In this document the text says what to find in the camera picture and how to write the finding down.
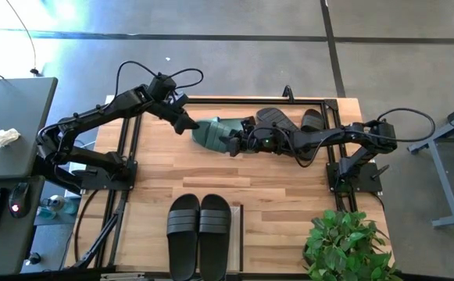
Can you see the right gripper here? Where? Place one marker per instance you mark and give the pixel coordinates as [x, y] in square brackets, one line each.
[267, 140]

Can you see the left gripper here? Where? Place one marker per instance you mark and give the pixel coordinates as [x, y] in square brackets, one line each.
[170, 107]

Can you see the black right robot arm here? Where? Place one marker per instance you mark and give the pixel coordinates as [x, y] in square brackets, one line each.
[328, 136]

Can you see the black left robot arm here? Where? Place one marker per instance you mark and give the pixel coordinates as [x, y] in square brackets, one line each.
[94, 117]

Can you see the clear green bottle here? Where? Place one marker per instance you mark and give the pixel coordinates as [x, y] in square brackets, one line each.
[56, 205]

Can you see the green leafy plant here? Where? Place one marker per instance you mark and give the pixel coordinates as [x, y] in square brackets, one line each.
[344, 246]

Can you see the grey desk top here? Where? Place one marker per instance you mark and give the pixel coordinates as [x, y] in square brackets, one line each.
[15, 117]
[0, 250]

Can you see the black computer mouse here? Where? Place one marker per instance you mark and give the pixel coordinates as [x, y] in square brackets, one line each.
[18, 199]

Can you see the crumpled white tissue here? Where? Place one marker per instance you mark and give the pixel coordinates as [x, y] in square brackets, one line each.
[3, 138]

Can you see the small black knob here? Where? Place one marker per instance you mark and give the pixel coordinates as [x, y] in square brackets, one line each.
[34, 258]

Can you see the black aluminium table frame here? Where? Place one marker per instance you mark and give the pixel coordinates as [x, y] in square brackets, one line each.
[250, 100]

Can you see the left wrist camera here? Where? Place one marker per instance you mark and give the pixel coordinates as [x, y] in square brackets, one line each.
[162, 86]

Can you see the black frame hook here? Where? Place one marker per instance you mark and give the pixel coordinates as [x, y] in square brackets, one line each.
[288, 91]

